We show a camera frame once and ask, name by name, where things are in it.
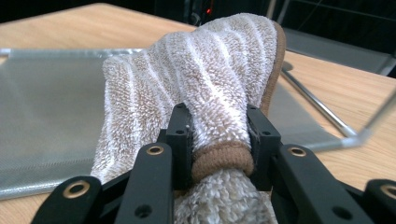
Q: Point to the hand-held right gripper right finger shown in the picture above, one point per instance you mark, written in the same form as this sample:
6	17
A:
263	146

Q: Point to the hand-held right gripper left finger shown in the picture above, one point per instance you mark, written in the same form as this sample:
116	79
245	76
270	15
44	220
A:
182	149

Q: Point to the beige striped towel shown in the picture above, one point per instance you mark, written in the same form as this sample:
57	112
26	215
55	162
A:
202	77

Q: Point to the silver two-tier metal rack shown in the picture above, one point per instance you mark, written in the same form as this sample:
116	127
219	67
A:
49	118

